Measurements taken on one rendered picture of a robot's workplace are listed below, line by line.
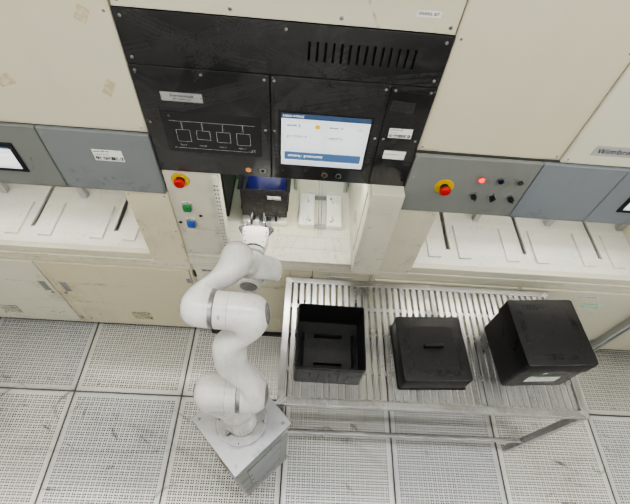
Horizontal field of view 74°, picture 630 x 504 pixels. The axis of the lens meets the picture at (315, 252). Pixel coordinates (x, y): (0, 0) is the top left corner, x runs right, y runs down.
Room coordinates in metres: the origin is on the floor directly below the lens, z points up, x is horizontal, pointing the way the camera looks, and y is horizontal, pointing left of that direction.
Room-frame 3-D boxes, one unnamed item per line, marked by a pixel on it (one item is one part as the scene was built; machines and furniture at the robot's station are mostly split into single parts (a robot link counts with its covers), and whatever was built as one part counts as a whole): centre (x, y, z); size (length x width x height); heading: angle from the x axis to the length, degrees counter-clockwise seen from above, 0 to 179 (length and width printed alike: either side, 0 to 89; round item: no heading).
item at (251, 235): (0.94, 0.23, 1.19); 0.11 x 0.10 x 0.07; 4
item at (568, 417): (0.81, -0.55, 0.38); 1.30 x 0.60 x 0.76; 94
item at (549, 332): (0.81, -0.98, 0.89); 0.29 x 0.29 x 0.25; 8
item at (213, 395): (0.38, 0.23, 1.07); 0.19 x 0.12 x 0.24; 93
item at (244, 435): (0.38, 0.20, 0.85); 0.19 x 0.19 x 0.18
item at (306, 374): (0.71, -0.11, 0.85); 0.28 x 0.28 x 0.17; 4
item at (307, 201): (1.39, 0.00, 0.89); 0.22 x 0.21 x 0.04; 4
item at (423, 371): (0.74, -0.54, 0.83); 0.29 x 0.29 x 0.13; 7
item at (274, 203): (1.37, 0.27, 1.06); 0.24 x 0.20 x 0.32; 94
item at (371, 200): (1.50, 0.18, 0.98); 0.95 x 0.88 x 1.95; 4
